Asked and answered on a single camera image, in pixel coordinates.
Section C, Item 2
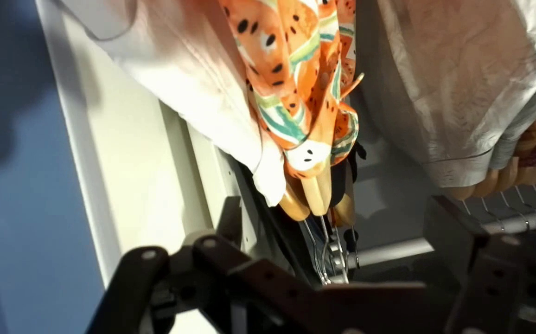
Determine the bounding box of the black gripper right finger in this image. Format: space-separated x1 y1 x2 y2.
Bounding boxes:
423 196 536 334

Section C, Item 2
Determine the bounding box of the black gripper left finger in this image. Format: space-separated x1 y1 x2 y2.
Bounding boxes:
87 235 427 334

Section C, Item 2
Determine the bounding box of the wooden clothes hanger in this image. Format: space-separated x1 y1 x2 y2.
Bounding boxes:
280 163 356 228

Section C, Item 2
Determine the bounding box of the white shirt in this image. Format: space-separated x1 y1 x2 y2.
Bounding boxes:
61 0 536 205

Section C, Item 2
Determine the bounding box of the orange watermelon print shirt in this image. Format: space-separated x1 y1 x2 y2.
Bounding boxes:
217 0 364 178

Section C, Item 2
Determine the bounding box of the blue curtain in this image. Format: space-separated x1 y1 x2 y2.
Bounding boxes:
0 0 102 334

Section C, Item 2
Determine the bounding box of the white sliding closet door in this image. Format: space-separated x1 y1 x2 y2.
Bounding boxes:
35 0 239 278

